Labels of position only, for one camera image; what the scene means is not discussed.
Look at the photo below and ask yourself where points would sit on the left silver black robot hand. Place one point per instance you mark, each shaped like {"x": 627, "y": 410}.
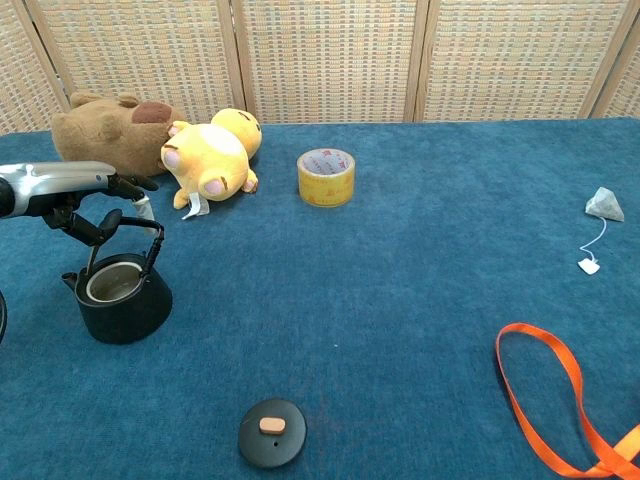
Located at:
{"x": 55, "y": 182}

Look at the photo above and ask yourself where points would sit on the black cast iron teapot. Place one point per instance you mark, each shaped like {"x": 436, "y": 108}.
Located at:
{"x": 130, "y": 320}

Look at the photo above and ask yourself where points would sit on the black teapot lid orange knob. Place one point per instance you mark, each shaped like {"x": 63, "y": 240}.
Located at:
{"x": 260, "y": 445}

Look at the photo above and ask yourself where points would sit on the brown capybara plush toy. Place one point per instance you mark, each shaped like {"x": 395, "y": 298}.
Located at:
{"x": 100, "y": 135}

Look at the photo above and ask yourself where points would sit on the yellow cat plush toy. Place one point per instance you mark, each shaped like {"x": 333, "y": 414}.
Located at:
{"x": 210, "y": 155}

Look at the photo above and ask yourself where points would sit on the yellow packing tape roll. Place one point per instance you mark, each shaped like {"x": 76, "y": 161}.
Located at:
{"x": 325, "y": 192}

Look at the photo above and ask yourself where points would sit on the blue carpet table cover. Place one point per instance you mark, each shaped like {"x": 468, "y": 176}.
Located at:
{"x": 350, "y": 300}

